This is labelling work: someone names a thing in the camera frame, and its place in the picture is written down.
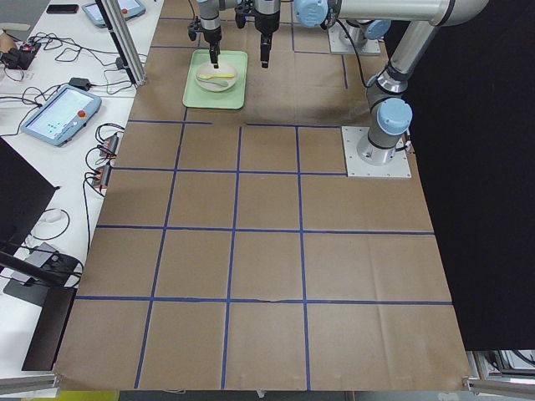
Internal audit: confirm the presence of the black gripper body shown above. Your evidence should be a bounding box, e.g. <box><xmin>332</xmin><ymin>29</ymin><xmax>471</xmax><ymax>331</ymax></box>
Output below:
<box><xmin>234</xmin><ymin>0</ymin><xmax>281</xmax><ymax>50</ymax></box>
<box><xmin>188</xmin><ymin>17</ymin><xmax>222</xmax><ymax>50</ymax></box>

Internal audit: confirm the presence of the yellow plastic fork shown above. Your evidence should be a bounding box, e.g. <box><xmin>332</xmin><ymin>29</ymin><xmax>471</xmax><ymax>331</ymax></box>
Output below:
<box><xmin>196</xmin><ymin>74</ymin><xmax>235</xmax><ymax>79</ymax></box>

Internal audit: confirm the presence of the white round plate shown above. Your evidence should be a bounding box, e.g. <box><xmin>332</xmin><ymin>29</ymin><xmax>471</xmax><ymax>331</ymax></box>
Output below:
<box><xmin>195</xmin><ymin>61</ymin><xmax>238</xmax><ymax>92</ymax></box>

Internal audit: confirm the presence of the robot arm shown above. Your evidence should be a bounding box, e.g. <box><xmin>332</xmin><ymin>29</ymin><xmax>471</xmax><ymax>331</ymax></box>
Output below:
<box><xmin>293</xmin><ymin>1</ymin><xmax>487</xmax><ymax>159</ymax></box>
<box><xmin>188</xmin><ymin>0</ymin><xmax>222</xmax><ymax>69</ymax></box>

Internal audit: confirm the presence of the green plastic spoon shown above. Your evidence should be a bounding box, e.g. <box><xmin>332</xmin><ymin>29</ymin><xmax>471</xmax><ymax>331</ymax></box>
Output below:
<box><xmin>205</xmin><ymin>79</ymin><xmax>229</xmax><ymax>88</ymax></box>

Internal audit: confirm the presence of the light green tray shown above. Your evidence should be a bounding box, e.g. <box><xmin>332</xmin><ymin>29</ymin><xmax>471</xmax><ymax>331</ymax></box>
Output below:
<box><xmin>183</xmin><ymin>49</ymin><xmax>248</xmax><ymax>109</ymax></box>

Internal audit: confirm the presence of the far teach pendant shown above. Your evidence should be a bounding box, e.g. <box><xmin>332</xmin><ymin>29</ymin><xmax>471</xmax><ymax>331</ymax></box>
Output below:
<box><xmin>81</xmin><ymin>0</ymin><xmax>147</xmax><ymax>28</ymax></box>

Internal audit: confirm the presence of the teach pendant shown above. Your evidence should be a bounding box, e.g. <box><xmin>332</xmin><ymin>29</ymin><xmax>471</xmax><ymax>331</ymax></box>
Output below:
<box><xmin>81</xmin><ymin>0</ymin><xmax>147</xmax><ymax>28</ymax></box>
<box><xmin>21</xmin><ymin>84</ymin><xmax>102</xmax><ymax>146</ymax></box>

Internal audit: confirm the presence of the black power adapter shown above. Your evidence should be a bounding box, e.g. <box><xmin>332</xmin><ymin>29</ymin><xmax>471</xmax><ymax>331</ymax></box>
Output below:
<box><xmin>69</xmin><ymin>77</ymin><xmax>92</xmax><ymax>91</ymax></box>

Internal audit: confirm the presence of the near teach pendant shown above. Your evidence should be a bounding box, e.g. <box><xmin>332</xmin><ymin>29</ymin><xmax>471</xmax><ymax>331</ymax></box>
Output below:
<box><xmin>21</xmin><ymin>84</ymin><xmax>102</xmax><ymax>146</ymax></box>

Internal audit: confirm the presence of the black smartphone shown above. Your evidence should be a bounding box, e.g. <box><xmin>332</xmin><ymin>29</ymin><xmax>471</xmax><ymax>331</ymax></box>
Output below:
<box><xmin>46</xmin><ymin>3</ymin><xmax>79</xmax><ymax>14</ymax></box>

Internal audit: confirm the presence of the black monitor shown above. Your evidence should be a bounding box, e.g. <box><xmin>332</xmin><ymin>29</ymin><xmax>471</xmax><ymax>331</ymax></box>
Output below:
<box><xmin>0</xmin><ymin>135</ymin><xmax>62</xmax><ymax>289</ymax></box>

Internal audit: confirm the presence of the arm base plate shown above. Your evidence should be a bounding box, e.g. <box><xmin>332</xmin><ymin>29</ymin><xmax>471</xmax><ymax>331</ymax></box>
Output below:
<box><xmin>341</xmin><ymin>126</ymin><xmax>412</xmax><ymax>179</ymax></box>
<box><xmin>329</xmin><ymin>20</ymin><xmax>381</xmax><ymax>56</ymax></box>

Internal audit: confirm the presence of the black braided cable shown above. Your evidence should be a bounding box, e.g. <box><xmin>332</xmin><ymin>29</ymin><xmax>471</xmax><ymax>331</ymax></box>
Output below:
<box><xmin>325</xmin><ymin>18</ymin><xmax>377</xmax><ymax>89</ymax></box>

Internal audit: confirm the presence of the aluminium frame post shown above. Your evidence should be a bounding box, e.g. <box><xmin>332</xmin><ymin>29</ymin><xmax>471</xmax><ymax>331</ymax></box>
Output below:
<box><xmin>95</xmin><ymin>0</ymin><xmax>147</xmax><ymax>87</ymax></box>

